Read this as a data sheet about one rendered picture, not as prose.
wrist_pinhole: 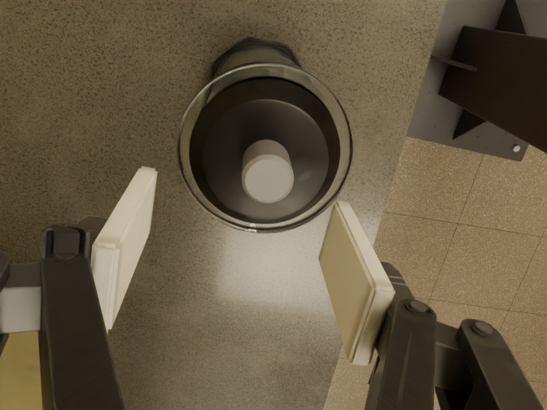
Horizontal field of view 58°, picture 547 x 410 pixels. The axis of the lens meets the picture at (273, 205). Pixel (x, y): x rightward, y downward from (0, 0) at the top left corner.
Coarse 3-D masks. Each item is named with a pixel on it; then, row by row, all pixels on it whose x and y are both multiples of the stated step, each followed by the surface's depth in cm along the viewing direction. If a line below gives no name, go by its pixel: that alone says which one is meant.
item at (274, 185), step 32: (224, 96) 28; (256, 96) 28; (288, 96) 28; (224, 128) 28; (256, 128) 28; (288, 128) 28; (320, 128) 28; (192, 160) 30; (224, 160) 29; (256, 160) 26; (288, 160) 27; (320, 160) 29; (224, 192) 29; (256, 192) 26; (288, 192) 27; (320, 192) 30
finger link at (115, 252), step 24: (144, 168) 20; (144, 192) 18; (120, 216) 16; (144, 216) 18; (96, 240) 14; (120, 240) 14; (144, 240) 20; (96, 264) 14; (120, 264) 15; (96, 288) 14; (120, 288) 15
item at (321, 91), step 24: (240, 48) 46; (264, 48) 43; (240, 72) 28; (264, 72) 28; (288, 72) 28; (192, 120) 29; (336, 120) 29; (192, 192) 31; (336, 192) 31; (216, 216) 32; (312, 216) 32
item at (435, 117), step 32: (448, 0) 135; (480, 0) 136; (512, 0) 133; (544, 0) 136; (448, 32) 139; (480, 32) 127; (512, 32) 130; (544, 32) 140; (448, 64) 142; (480, 64) 123; (512, 64) 109; (544, 64) 98; (448, 96) 138; (480, 96) 120; (512, 96) 107; (544, 96) 96; (416, 128) 149; (448, 128) 150; (480, 128) 150; (512, 128) 105; (544, 128) 94
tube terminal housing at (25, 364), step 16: (16, 336) 57; (32, 336) 57; (16, 352) 55; (32, 352) 55; (0, 368) 52; (16, 368) 53; (32, 368) 53; (0, 384) 50; (16, 384) 51; (32, 384) 51; (0, 400) 49; (16, 400) 49; (32, 400) 49
